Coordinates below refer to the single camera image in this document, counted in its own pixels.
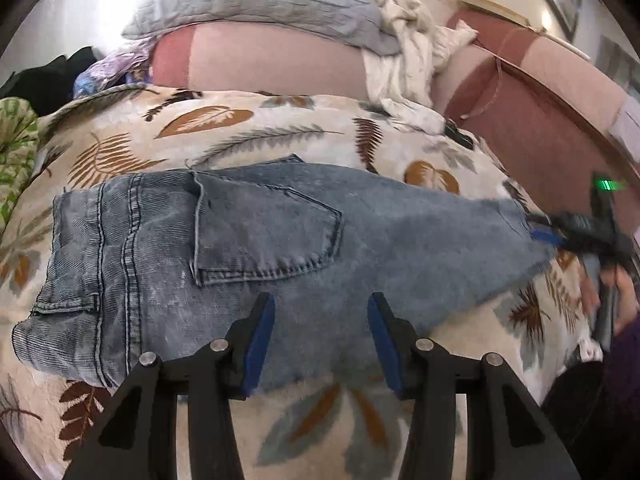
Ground person's right hand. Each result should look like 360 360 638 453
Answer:
580 260 640 331

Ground black cloth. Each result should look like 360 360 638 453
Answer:
0 46 106 113

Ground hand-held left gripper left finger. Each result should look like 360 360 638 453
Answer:
62 292 277 480

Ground white paper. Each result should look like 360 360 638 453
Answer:
607 95 640 153

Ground blue denim pants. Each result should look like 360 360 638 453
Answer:
11 154 556 395

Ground wooden bed frame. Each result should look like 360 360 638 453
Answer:
460 0 593 58

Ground purple floral cloth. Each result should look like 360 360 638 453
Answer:
72 42 156 98

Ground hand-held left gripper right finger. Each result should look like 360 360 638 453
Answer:
366 291 583 480

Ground dark cloth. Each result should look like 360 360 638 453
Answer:
542 360 640 466

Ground white crumpled cloth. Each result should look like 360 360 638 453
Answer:
361 0 480 136

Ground leaf print blanket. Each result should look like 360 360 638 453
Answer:
0 82 606 480

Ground green patterned cloth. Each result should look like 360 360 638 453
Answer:
0 97 41 231

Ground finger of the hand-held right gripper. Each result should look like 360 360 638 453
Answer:
531 229 571 250
525 211 566 228

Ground pink striped bed sheet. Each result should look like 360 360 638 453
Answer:
150 7 640 221

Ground small black object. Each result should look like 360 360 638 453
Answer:
442 119 476 150

